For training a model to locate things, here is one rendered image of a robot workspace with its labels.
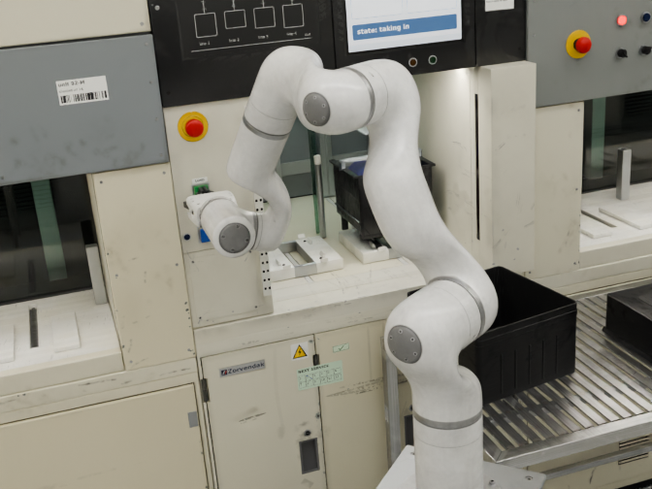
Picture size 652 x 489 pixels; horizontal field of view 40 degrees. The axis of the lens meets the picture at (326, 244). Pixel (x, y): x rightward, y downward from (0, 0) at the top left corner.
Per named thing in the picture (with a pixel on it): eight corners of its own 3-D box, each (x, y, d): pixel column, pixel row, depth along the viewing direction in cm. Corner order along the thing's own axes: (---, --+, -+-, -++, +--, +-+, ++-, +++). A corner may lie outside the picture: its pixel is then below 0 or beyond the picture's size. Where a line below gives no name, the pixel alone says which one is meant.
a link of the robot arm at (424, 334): (495, 405, 154) (494, 277, 146) (438, 456, 141) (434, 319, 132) (436, 386, 161) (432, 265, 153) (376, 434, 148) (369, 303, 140)
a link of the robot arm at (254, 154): (323, 116, 166) (273, 233, 185) (241, 100, 160) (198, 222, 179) (332, 146, 160) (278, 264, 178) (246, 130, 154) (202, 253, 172)
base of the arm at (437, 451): (485, 545, 147) (484, 450, 141) (380, 519, 156) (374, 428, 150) (516, 481, 163) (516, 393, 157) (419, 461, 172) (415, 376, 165)
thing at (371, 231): (356, 254, 239) (349, 141, 228) (333, 232, 257) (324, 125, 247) (439, 240, 246) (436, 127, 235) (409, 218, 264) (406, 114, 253)
